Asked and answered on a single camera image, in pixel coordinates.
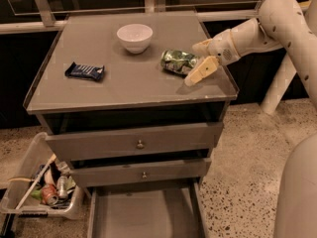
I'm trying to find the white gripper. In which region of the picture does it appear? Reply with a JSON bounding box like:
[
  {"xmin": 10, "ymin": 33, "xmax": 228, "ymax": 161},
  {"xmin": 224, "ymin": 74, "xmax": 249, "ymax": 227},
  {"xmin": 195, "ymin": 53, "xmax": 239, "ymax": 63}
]
[{"xmin": 184, "ymin": 29, "xmax": 241, "ymax": 86}]

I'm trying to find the crushed green soda can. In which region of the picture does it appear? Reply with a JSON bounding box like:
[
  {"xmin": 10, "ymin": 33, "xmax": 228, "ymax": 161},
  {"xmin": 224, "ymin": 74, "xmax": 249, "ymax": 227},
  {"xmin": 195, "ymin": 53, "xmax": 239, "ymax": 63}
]
[{"xmin": 160, "ymin": 50, "xmax": 199, "ymax": 75}]

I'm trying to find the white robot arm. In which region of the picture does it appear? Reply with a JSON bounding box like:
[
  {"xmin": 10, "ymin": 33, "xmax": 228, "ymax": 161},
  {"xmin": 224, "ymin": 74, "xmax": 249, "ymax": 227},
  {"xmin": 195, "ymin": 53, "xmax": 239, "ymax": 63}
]
[{"xmin": 185, "ymin": 0, "xmax": 317, "ymax": 238}]

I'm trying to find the grey drawer cabinet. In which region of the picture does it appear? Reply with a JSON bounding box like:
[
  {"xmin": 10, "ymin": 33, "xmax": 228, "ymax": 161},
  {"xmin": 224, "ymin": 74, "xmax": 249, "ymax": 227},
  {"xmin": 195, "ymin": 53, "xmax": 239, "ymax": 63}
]
[{"xmin": 23, "ymin": 11, "xmax": 240, "ymax": 238}]

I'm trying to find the middle grey drawer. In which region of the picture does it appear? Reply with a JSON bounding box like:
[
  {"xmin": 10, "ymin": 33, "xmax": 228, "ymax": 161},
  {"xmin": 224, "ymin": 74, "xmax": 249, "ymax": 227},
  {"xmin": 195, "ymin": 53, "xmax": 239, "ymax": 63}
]
[{"xmin": 70, "ymin": 158, "xmax": 211, "ymax": 187}]

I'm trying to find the bottom grey open drawer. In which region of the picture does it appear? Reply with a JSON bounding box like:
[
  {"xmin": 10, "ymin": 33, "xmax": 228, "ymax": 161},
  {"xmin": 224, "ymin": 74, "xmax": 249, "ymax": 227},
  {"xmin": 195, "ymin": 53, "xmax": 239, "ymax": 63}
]
[{"xmin": 87, "ymin": 178, "xmax": 209, "ymax": 238}]

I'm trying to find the top grey drawer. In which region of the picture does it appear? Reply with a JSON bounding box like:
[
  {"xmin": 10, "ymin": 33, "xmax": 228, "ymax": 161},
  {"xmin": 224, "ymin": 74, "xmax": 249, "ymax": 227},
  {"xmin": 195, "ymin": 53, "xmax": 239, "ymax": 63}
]
[{"xmin": 46, "ymin": 122, "xmax": 223, "ymax": 161}]

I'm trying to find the silver can in bin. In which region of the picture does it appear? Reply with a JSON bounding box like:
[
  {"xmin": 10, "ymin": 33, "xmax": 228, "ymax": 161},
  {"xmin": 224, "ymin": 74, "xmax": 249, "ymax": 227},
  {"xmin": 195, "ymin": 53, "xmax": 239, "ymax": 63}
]
[{"xmin": 56, "ymin": 176, "xmax": 68, "ymax": 199}]

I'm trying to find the red soda can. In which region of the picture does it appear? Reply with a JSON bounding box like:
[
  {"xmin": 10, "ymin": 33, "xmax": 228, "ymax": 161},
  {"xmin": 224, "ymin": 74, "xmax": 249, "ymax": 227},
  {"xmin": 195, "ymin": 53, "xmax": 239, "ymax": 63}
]
[{"xmin": 41, "ymin": 184, "xmax": 58, "ymax": 206}]

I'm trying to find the white ceramic bowl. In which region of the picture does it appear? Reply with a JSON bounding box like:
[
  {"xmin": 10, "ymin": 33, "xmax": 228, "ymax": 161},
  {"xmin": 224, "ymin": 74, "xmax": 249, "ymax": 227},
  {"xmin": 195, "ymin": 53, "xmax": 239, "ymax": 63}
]
[{"xmin": 117, "ymin": 24, "xmax": 154, "ymax": 54}]

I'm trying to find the metal railing with glass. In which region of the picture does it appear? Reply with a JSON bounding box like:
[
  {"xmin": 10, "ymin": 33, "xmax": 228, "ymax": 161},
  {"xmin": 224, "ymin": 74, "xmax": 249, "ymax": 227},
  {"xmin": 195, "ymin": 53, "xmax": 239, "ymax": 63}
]
[{"xmin": 0, "ymin": 0, "xmax": 311, "ymax": 35}]

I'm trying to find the dark blue snack bar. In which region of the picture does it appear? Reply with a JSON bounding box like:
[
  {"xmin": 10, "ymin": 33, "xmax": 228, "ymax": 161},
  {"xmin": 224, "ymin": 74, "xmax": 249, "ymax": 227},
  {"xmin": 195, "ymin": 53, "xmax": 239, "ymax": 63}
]
[{"xmin": 64, "ymin": 62, "xmax": 105, "ymax": 82}]

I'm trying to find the white stick in bin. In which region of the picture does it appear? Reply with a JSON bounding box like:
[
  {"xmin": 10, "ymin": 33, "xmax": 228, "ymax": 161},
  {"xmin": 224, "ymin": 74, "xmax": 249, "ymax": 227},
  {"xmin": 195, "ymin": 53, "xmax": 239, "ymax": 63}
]
[{"xmin": 15, "ymin": 154, "xmax": 56, "ymax": 210}]

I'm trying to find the white diagonal support post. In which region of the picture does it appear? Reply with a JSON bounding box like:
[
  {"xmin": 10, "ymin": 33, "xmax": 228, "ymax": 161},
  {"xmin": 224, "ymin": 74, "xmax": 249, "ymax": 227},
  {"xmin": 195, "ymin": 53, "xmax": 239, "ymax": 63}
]
[{"xmin": 261, "ymin": 55, "xmax": 296, "ymax": 114}]

